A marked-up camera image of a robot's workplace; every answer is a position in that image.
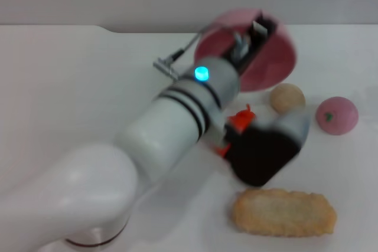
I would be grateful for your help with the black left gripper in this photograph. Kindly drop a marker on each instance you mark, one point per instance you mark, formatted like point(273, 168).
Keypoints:
point(245, 51)

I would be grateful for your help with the pink plastic bowl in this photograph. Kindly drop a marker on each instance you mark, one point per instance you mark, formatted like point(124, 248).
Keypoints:
point(271, 66)

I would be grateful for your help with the orange toy fruit with stem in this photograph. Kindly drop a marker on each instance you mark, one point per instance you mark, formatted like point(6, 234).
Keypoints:
point(242, 117)

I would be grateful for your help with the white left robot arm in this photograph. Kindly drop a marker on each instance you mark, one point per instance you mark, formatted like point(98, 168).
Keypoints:
point(88, 190)

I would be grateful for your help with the beige round toy bun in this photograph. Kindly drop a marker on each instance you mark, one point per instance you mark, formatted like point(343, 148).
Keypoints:
point(286, 97)

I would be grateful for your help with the pink toy peach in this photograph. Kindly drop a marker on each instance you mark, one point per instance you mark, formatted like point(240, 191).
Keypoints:
point(336, 116)

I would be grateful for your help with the golden toy bread slice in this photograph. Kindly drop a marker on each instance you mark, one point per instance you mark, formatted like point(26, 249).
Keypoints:
point(283, 212)

